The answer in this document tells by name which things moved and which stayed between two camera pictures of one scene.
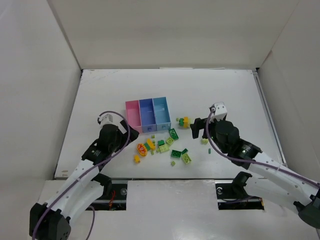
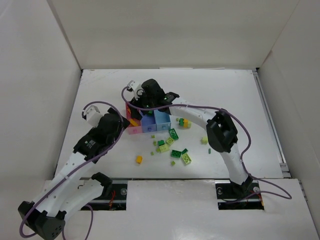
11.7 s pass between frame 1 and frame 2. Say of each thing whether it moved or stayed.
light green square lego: stayed
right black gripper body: moved
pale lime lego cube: stayed
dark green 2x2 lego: stayed
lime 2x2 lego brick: stayed
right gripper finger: moved
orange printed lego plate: moved
